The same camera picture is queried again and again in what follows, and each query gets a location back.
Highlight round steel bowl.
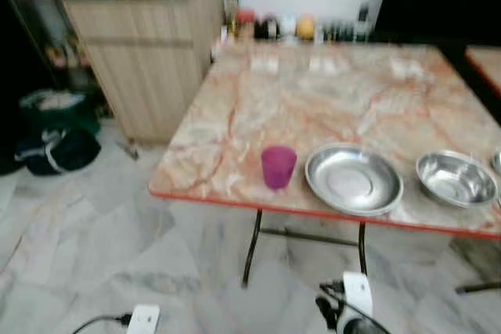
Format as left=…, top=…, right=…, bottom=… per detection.
left=416, top=150, right=499, bottom=208

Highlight marble table with red edge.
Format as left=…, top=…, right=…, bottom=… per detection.
left=464, top=45, right=501, bottom=100

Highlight black metal table foot bar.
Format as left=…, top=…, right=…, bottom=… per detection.
left=456, top=281, right=501, bottom=294

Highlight round steel plate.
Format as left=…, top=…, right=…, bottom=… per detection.
left=305, top=144, right=405, bottom=217

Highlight purple plastic cup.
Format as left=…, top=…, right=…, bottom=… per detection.
left=261, top=145, right=298, bottom=191

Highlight orange round fruit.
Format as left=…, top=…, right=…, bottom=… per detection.
left=295, top=16, right=316, bottom=41

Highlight dark round jar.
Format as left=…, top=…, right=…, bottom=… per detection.
left=258, top=17, right=279, bottom=41

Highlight red lidded jar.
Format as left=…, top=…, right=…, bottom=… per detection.
left=236, top=9, right=257, bottom=38

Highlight light wooden cabinet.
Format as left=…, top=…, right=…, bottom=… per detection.
left=63, top=0, right=225, bottom=147

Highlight black bag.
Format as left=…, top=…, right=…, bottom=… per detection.
left=14, top=126, right=103, bottom=177

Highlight green round bin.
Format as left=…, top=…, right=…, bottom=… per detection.
left=19, top=88, right=102, bottom=136

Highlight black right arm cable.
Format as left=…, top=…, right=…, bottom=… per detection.
left=315, top=278, right=346, bottom=332

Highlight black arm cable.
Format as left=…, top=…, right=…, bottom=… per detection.
left=72, top=313, right=132, bottom=334
left=315, top=278, right=346, bottom=332

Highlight black metal table leg frame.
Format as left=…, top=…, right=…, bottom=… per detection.
left=241, top=209, right=369, bottom=289

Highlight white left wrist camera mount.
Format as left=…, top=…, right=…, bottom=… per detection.
left=125, top=304, right=162, bottom=334

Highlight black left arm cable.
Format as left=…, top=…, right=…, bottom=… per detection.
left=72, top=313, right=132, bottom=334

